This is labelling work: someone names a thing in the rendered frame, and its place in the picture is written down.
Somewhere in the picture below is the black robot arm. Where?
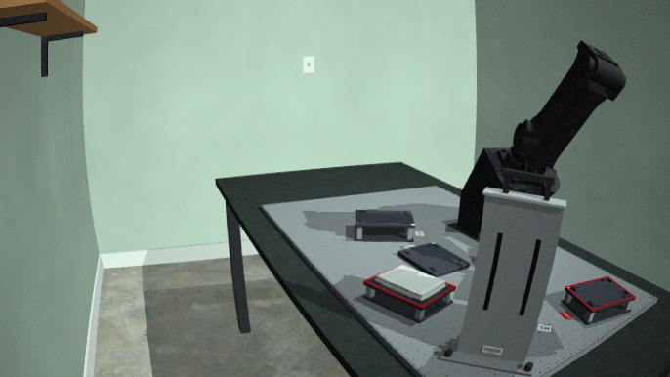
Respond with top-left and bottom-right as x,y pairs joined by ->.
497,40 -> 626,196

